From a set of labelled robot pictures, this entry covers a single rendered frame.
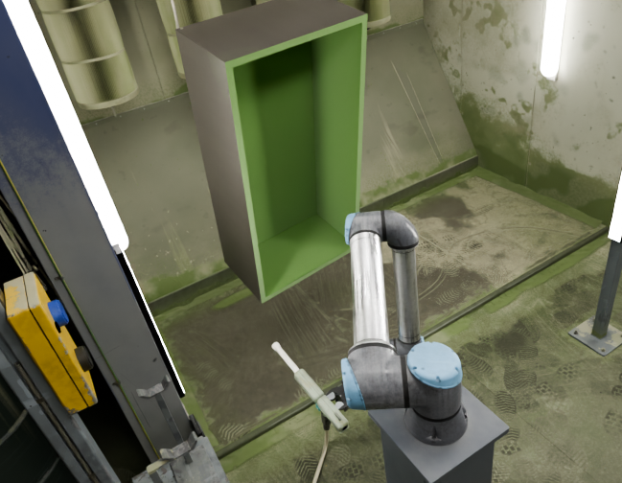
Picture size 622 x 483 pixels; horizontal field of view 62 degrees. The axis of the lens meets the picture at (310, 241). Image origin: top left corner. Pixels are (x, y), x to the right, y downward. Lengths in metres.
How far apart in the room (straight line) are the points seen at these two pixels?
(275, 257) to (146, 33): 1.52
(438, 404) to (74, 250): 1.09
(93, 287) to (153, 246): 1.69
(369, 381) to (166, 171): 2.18
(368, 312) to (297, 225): 1.30
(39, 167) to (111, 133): 1.96
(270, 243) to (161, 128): 1.09
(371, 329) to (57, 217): 0.94
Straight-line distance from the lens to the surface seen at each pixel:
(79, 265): 1.56
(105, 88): 2.99
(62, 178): 1.45
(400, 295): 2.06
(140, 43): 3.36
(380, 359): 1.56
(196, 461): 1.59
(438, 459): 1.67
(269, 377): 2.74
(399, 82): 4.03
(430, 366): 1.52
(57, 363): 1.06
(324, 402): 2.17
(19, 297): 1.02
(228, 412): 2.66
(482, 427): 1.74
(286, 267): 2.65
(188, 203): 3.31
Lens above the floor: 2.05
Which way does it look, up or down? 34 degrees down
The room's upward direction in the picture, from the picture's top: 10 degrees counter-clockwise
